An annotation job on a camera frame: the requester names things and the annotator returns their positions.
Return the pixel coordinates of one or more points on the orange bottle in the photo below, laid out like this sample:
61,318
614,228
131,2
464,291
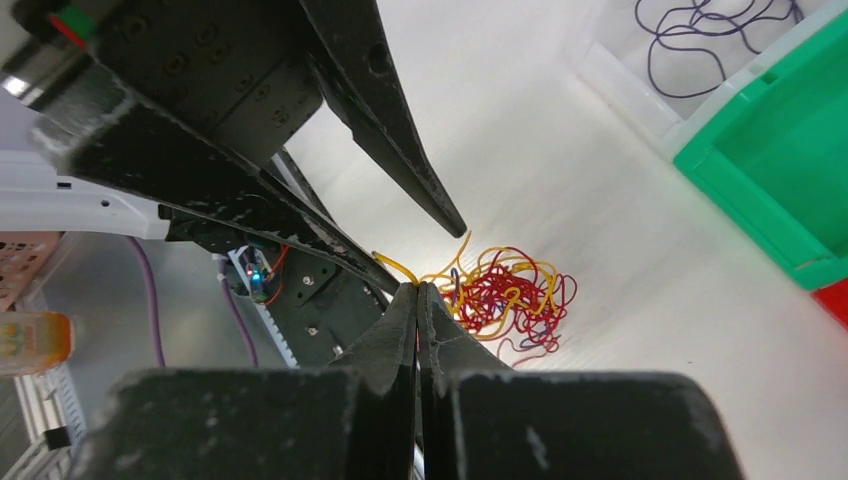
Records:
32,342

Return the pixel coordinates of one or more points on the pink perforated basket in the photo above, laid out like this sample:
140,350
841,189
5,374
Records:
23,254

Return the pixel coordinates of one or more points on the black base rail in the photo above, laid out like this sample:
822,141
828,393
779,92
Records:
320,308

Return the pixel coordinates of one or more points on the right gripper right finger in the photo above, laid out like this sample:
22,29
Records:
485,420

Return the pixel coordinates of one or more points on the red plastic bin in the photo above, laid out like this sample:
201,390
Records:
833,299

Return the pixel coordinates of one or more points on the white slotted cable duct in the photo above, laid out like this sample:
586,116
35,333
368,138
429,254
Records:
264,313

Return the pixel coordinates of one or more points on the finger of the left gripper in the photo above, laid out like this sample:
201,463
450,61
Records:
349,53

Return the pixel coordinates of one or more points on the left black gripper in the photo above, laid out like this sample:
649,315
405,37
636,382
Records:
231,70

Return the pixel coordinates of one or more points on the green plastic bin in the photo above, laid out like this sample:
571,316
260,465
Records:
774,157

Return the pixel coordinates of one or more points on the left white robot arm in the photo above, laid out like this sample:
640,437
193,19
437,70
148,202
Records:
36,197

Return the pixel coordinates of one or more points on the clear plastic bin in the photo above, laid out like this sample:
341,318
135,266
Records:
667,67

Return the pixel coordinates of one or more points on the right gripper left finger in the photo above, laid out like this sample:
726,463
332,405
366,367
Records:
351,419

